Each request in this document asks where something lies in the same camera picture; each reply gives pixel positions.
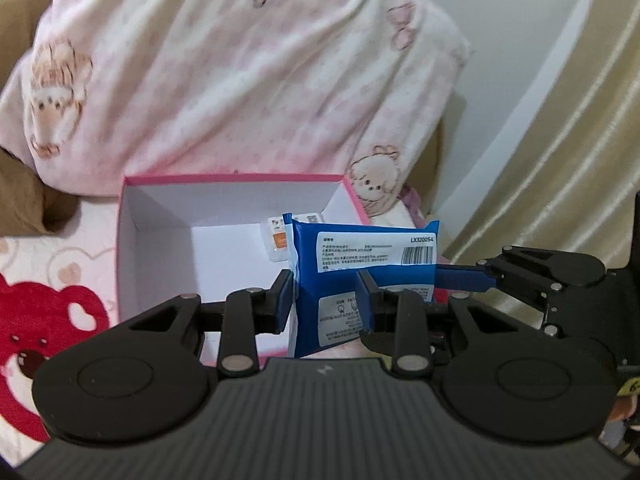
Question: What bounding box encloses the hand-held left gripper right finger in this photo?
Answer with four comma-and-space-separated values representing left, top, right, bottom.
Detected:
356, 269, 522, 379

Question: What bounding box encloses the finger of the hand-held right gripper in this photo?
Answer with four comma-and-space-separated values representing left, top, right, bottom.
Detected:
496, 280, 571, 339
434, 244, 608, 295

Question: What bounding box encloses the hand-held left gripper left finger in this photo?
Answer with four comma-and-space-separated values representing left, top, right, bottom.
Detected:
117, 269, 296, 379

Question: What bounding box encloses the brown pillow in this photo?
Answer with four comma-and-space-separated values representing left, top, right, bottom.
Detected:
0, 145, 82, 237

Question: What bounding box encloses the blue plastic packet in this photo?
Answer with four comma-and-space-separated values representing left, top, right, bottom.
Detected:
281, 211, 442, 360

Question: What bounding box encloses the clear box with orange label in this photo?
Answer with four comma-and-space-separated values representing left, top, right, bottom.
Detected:
263, 212, 326, 264

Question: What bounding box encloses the bear print bedsheet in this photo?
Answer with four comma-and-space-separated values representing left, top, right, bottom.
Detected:
0, 194, 125, 461

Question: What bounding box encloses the pink cardboard box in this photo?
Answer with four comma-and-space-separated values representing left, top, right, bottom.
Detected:
115, 173, 374, 362

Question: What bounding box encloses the beige curtain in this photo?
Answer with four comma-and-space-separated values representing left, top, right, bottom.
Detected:
440, 0, 640, 273

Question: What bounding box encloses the pink printed blanket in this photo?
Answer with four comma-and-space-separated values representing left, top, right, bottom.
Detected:
0, 0, 475, 222

